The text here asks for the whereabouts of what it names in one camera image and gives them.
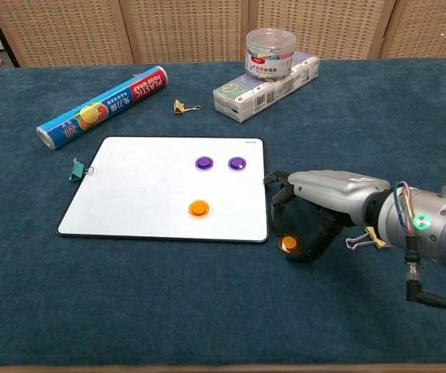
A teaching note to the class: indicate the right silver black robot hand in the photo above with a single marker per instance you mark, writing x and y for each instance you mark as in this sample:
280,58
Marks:
332,190

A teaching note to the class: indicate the orange round magnet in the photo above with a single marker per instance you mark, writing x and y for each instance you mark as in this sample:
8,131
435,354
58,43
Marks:
199,208
289,243

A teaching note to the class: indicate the purple round magnet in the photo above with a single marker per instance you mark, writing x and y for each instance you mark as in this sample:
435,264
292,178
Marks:
204,162
237,163

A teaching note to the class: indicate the large beige binder clip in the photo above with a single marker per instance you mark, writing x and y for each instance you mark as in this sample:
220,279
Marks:
371,234

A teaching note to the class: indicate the clear rectangular box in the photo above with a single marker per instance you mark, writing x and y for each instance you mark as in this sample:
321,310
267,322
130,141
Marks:
246,101

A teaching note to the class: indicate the clear tub of binder clips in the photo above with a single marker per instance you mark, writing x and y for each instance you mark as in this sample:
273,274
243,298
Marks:
269,54

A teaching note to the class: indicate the dark blue table mat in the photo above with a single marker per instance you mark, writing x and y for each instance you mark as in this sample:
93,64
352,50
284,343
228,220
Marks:
207,303

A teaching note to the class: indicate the small gold binder clip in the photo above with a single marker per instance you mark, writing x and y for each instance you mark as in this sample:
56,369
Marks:
178,107

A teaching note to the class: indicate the white magnetic board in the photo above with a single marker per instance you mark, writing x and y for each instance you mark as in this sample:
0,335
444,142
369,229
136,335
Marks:
137,194

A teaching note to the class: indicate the wicker folding screen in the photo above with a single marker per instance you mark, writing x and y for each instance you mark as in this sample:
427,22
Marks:
188,31

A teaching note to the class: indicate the blue plastic wrap roll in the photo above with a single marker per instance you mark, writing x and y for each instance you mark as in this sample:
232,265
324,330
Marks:
106,109

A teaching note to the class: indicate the green binder clip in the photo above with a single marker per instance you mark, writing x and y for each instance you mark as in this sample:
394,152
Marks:
76,173

